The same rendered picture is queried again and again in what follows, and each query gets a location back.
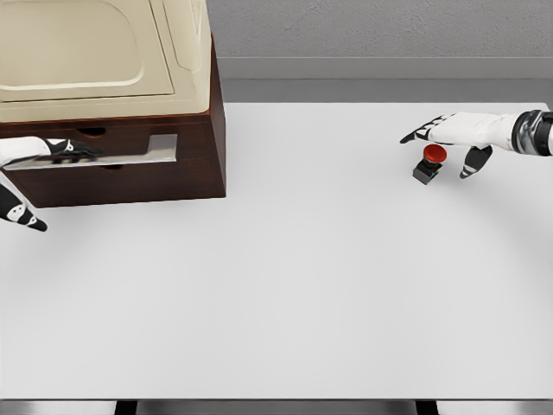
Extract cabinet drawer with metal handle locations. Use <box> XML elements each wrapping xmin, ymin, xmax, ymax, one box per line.
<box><xmin>0</xmin><ymin>126</ymin><xmax>207</xmax><ymax>172</ymax></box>

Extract brown cabinet drawer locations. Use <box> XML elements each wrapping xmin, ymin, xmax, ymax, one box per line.
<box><xmin>5</xmin><ymin>157</ymin><xmax>214</xmax><ymax>204</ymax></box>

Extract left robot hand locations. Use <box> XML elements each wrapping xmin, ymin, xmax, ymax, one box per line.
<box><xmin>0</xmin><ymin>136</ymin><xmax>104</xmax><ymax>233</ymax></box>

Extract red push button switch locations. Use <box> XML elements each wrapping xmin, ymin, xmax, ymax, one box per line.
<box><xmin>411</xmin><ymin>144</ymin><xmax>448</xmax><ymax>186</ymax></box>

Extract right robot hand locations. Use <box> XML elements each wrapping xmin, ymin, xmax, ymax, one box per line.
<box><xmin>399</xmin><ymin>112</ymin><xmax>503</xmax><ymax>180</ymax></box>

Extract brown wooden cabinet cream top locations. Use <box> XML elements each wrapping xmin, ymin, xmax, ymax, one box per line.
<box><xmin>0</xmin><ymin>0</ymin><xmax>227</xmax><ymax>209</ymax></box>

